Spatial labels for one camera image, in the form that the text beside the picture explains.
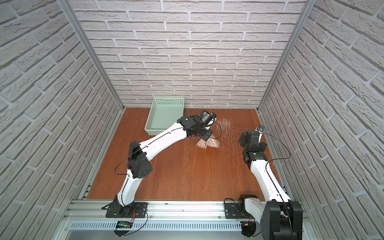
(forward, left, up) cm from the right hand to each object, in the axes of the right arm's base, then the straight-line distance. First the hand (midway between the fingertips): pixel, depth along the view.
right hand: (248, 136), depth 84 cm
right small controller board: (-42, +8, -16) cm, 45 cm away
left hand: (+6, +24, +2) cm, 25 cm away
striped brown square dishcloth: (0, +21, -5) cm, 22 cm away
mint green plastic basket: (+34, +53, -13) cm, 65 cm away
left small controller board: (-36, +70, -18) cm, 81 cm away
